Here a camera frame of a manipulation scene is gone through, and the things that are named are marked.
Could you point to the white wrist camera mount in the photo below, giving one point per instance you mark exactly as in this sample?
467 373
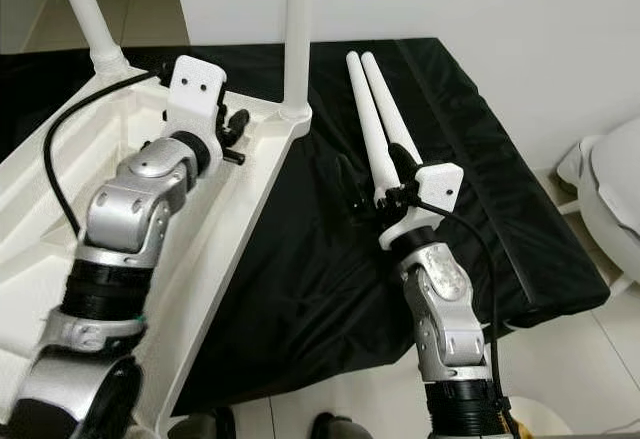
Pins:
440 184
198 84

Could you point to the black table cloth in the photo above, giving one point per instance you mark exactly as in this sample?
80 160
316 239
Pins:
310 259

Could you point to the white plastic chair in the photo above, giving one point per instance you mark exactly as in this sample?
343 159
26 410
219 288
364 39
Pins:
615 179

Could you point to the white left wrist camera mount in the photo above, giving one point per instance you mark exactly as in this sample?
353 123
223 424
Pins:
198 84

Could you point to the white tapered plastic table leg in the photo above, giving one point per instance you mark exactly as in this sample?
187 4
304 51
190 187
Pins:
390 109
365 119
90 9
297 29

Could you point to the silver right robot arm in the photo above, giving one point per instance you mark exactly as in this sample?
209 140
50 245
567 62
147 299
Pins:
440 299

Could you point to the white plastic children table top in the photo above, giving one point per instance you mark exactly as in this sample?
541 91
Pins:
40 219

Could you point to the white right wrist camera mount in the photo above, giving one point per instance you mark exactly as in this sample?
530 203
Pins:
440 184

